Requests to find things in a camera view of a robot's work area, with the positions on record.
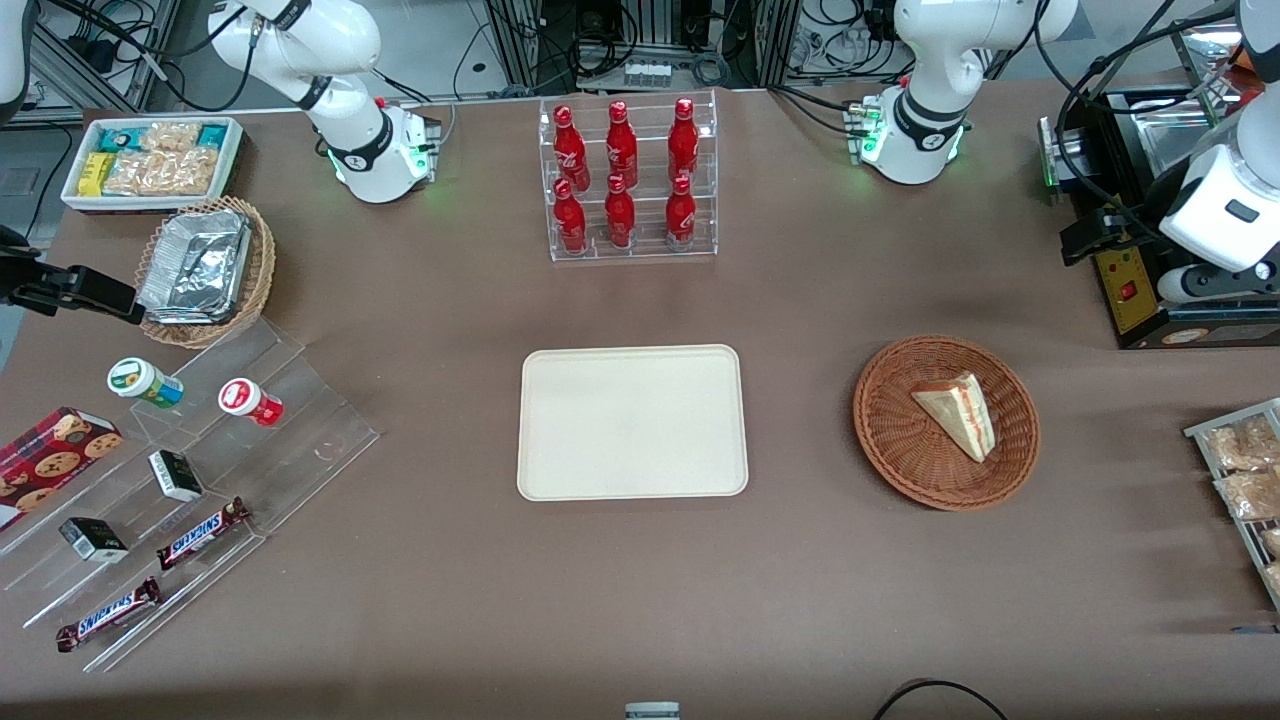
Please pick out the white power strip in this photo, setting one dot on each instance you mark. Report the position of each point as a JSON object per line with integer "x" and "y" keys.
{"x": 648, "y": 73}

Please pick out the triangle sandwich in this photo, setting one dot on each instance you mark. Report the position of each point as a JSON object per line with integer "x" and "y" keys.
{"x": 960, "y": 412}

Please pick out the round brown wicker basket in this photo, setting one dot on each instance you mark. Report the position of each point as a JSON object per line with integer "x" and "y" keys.
{"x": 900, "y": 440}

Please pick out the aluminium foil tray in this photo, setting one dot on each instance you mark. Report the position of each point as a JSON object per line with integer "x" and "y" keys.
{"x": 195, "y": 265}

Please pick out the grey device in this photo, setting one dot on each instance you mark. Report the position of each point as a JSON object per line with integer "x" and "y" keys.
{"x": 652, "y": 711}

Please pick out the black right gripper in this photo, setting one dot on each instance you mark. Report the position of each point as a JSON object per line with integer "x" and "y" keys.
{"x": 18, "y": 281}

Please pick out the bagged pastry snack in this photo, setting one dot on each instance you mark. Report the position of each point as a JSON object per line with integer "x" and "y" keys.
{"x": 1240, "y": 445}
{"x": 1250, "y": 495}

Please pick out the small black box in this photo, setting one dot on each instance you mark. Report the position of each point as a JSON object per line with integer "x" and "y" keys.
{"x": 176, "y": 476}
{"x": 93, "y": 540}

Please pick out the small clear cracker bag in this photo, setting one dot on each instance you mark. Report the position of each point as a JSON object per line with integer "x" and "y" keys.
{"x": 170, "y": 136}

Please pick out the clear acrylic bottle rack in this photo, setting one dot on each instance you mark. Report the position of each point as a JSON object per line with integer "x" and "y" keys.
{"x": 645, "y": 250}

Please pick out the light wicker basket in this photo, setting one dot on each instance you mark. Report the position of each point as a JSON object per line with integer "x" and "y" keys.
{"x": 258, "y": 270}

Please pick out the red soda bottle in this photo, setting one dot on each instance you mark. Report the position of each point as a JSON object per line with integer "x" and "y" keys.
{"x": 570, "y": 222}
{"x": 684, "y": 142}
{"x": 570, "y": 150}
{"x": 621, "y": 148}
{"x": 620, "y": 218}
{"x": 681, "y": 216}

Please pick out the red cookie box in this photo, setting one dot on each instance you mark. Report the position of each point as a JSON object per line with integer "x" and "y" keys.
{"x": 55, "y": 460}

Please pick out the red lid cup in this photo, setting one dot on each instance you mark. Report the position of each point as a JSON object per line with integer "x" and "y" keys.
{"x": 245, "y": 399}

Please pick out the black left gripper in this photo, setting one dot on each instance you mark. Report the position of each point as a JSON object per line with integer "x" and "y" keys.
{"x": 1128, "y": 222}

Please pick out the cream plastic tray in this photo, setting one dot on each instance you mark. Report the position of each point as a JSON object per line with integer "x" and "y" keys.
{"x": 630, "y": 425}

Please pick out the teal snack packet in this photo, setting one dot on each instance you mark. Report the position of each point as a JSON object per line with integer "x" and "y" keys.
{"x": 212, "y": 135}
{"x": 116, "y": 139}

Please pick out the snickers bar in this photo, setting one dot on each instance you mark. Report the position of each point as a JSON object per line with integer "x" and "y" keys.
{"x": 105, "y": 615}
{"x": 200, "y": 535}

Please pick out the green lid cup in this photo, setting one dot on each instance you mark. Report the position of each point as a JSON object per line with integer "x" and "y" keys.
{"x": 135, "y": 378}

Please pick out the large clear cracker bag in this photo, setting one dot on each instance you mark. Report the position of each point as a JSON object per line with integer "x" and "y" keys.
{"x": 165, "y": 173}

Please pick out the white snack bin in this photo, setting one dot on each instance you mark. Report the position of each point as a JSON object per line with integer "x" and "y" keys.
{"x": 70, "y": 195}

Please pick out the yellow snack packet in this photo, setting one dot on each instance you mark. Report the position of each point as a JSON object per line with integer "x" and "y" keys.
{"x": 95, "y": 174}

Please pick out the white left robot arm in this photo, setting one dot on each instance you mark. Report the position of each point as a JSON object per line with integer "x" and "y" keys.
{"x": 930, "y": 80}

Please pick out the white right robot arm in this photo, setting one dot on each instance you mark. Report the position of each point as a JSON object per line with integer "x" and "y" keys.
{"x": 360, "y": 150}

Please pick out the black countertop appliance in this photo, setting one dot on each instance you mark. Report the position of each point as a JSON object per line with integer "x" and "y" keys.
{"x": 1130, "y": 310}

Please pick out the clear acrylic stepped display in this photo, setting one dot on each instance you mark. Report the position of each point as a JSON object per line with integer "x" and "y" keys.
{"x": 300, "y": 440}

